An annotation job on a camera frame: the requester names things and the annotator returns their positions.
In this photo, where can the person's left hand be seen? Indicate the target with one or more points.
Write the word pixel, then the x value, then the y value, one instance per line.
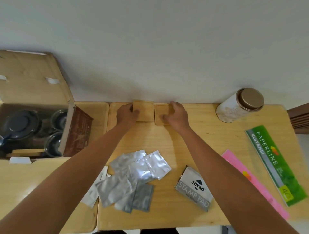
pixel 126 115

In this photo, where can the person's right hand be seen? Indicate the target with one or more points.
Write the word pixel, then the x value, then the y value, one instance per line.
pixel 179 120

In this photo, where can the white cylindrical jar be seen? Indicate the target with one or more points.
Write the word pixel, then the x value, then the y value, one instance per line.
pixel 227 112

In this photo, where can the pile of silver foil packets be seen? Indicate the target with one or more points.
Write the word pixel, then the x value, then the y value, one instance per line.
pixel 135 173

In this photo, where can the glass cup black holder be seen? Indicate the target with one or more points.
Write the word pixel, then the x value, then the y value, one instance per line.
pixel 53 144
pixel 59 118

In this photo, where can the gold round jar lid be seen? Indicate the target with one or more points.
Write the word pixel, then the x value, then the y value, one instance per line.
pixel 251 98

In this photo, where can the red cardboard box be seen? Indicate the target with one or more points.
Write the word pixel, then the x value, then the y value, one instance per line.
pixel 36 79

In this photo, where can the glass teapot black lid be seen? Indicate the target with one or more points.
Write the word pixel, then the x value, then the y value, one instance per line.
pixel 19 123

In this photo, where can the person's right forearm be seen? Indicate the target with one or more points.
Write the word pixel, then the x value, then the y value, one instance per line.
pixel 229 180

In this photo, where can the person's left forearm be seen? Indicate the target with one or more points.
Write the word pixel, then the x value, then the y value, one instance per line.
pixel 72 180

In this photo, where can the grey stamp pad box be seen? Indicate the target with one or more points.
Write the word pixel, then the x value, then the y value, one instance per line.
pixel 195 190

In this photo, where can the person's black shorts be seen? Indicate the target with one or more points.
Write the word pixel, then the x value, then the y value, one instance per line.
pixel 144 232

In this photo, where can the pink receipt book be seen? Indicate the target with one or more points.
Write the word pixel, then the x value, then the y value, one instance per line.
pixel 256 183

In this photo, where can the green receipt book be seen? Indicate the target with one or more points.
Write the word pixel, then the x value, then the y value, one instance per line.
pixel 272 159

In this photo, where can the brown slatted wooden door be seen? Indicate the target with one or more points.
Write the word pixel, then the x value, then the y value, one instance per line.
pixel 299 118

